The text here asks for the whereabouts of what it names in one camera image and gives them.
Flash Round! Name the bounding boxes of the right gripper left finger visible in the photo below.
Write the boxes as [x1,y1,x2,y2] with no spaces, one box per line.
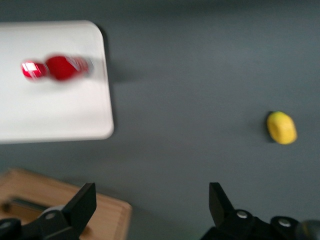
[0,182,97,240]

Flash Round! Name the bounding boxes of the red coke bottle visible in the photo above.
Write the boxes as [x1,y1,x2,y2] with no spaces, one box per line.
[20,52,96,84]

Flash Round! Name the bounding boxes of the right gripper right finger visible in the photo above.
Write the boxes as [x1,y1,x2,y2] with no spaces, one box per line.
[199,181,305,240]

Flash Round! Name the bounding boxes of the oak wooden drawer cabinet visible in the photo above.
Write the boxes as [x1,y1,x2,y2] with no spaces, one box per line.
[0,167,133,240]

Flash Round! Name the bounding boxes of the yellow lemon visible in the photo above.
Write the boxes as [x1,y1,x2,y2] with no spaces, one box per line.
[265,111,299,146]

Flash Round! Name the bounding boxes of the black metal drawer handle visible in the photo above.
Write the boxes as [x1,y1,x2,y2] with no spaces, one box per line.
[6,196,50,214]

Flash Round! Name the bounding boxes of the cream plastic tray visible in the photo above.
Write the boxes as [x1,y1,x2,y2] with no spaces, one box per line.
[0,20,115,146]

